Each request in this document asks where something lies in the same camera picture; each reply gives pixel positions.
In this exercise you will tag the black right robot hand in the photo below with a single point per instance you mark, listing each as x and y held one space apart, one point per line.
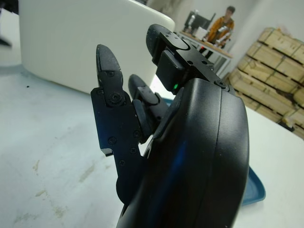
194 154

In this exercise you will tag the blue plastic tray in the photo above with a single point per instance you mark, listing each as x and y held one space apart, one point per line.
255 190

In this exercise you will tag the white two-slot toaster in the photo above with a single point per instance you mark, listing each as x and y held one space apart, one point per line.
71 42

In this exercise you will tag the wooden-topped work desk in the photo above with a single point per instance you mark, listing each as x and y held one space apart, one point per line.
221 54

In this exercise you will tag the wooden shipping crate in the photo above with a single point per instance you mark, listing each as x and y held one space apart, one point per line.
273 76

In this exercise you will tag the person in orange jacket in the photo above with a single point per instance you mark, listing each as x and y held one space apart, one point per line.
223 26

